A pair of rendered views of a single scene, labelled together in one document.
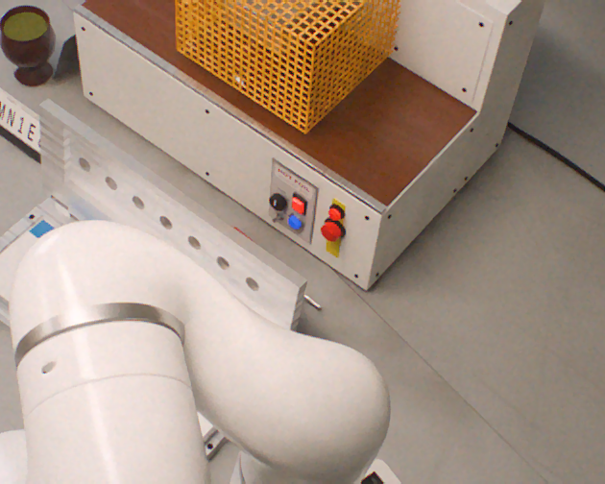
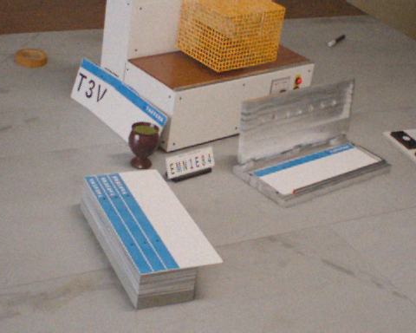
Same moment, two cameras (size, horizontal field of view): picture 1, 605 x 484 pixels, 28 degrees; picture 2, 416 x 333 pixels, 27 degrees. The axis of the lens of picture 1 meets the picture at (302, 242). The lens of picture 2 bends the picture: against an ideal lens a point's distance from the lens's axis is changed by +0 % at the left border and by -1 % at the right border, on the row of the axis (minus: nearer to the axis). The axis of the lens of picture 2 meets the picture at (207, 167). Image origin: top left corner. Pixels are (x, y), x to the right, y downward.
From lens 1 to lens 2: 2.54 m
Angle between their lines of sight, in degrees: 60
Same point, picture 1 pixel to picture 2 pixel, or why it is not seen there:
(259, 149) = (266, 81)
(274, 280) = (341, 90)
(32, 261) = not seen: outside the picture
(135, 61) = (208, 91)
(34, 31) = (148, 129)
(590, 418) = (363, 95)
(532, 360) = not seen: hidden behind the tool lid
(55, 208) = (245, 168)
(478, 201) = not seen: hidden behind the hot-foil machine
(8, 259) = (276, 185)
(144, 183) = (295, 94)
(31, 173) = (213, 176)
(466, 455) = (379, 120)
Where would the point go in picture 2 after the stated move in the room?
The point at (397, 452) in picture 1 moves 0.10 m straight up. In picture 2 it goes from (378, 131) to (385, 102)
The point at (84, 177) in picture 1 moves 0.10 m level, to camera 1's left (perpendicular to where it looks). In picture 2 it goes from (260, 129) to (251, 144)
